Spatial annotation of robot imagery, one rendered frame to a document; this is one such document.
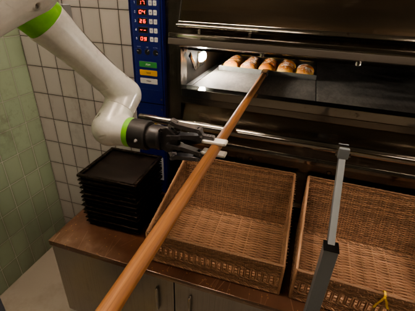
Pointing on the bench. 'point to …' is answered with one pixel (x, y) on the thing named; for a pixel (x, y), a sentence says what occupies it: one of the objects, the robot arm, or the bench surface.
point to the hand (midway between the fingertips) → (214, 147)
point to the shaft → (169, 217)
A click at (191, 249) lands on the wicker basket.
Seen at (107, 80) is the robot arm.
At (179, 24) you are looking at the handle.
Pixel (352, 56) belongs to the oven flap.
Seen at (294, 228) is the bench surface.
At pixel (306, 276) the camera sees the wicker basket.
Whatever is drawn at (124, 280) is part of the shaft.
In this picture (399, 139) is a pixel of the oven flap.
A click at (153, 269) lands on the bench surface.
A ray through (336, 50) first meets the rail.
